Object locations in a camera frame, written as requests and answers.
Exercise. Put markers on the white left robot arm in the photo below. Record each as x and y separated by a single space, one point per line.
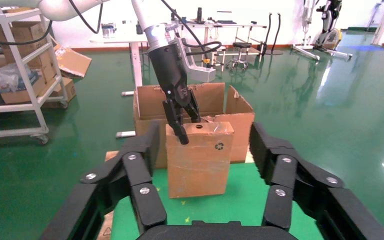
145 16

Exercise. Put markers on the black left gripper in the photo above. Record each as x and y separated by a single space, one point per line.
170 73

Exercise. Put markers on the low brown cardboard box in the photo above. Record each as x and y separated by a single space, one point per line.
16 97

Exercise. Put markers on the white exercise machine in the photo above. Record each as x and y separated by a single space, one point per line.
328 36

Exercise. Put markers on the flattened cardboard with plastic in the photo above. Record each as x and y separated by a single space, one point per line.
74 64

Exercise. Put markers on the clear plastic bag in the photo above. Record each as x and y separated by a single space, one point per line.
8 78

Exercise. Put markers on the white wheeled shelf rack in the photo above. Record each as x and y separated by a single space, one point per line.
13 108

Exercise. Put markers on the white height-adjustable desk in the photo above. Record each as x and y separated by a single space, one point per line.
135 66

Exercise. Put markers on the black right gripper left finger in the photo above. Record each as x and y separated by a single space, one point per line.
112 185

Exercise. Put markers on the small white step table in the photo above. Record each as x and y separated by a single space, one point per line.
219 49

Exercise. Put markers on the large open cardboard carton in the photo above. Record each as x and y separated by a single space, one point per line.
241 139

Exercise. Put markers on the white pipe frame workbench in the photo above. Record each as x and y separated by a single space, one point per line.
231 25

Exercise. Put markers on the tall brown cardboard box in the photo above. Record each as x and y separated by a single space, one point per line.
26 33

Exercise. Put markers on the black swivel stool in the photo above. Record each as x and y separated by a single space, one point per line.
241 45

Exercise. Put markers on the black tabletop device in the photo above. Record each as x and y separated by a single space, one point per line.
173 15

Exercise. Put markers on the dark laptop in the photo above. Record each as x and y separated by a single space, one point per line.
226 22

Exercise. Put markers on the small black device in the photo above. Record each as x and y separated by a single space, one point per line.
139 29

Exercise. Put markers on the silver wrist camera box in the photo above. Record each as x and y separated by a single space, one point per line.
198 73

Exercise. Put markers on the green table cloth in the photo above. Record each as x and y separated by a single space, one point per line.
205 212

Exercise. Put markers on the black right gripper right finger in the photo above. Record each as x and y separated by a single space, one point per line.
311 195

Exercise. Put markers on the black bottle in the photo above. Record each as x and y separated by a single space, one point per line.
199 15

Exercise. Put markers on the small brown floor box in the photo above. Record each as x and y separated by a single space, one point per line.
67 91

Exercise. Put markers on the small brown cardboard box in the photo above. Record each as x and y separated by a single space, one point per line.
198 165

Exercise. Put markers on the clear round container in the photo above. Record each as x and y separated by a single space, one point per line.
108 30

